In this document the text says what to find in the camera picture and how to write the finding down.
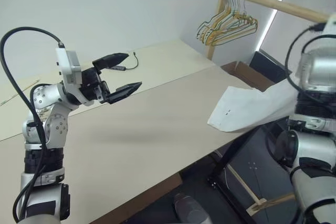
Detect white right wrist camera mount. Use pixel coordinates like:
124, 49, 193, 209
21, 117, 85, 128
324, 13, 336, 36

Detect dark grey rounded shape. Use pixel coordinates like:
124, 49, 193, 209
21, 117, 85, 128
173, 193, 211, 224

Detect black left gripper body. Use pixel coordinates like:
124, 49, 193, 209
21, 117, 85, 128
79, 66, 111, 102

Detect dark green wire hanger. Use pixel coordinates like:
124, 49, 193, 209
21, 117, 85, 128
195, 0, 253, 44

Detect brown cardboard box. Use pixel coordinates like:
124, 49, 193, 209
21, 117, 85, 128
220, 60, 276, 93

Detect wooden clothes rack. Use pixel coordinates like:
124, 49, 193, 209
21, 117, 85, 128
206, 0, 331, 217

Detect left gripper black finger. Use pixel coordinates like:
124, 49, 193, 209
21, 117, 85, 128
106, 81, 143, 104
92, 52, 129, 71

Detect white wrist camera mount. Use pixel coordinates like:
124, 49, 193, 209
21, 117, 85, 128
55, 47, 94, 105
324, 13, 336, 36

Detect black flat panel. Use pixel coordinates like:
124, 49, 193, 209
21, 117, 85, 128
248, 50, 292, 84

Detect white wire hanger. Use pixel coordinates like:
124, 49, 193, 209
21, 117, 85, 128
202, 0, 257, 44

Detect white shorts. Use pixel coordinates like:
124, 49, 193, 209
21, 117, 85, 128
206, 77, 302, 133

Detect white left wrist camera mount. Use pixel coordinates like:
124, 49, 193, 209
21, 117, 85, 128
55, 47, 94, 105

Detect black hub cable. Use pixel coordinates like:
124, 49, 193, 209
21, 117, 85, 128
125, 51, 139, 70

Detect black metal table frame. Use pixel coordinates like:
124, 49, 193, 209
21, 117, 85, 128
206, 123, 263, 224

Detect light green wire hanger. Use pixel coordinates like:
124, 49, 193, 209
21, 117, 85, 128
207, 0, 259, 48

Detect thin wooden stick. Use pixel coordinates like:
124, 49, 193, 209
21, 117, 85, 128
0, 78, 40, 105

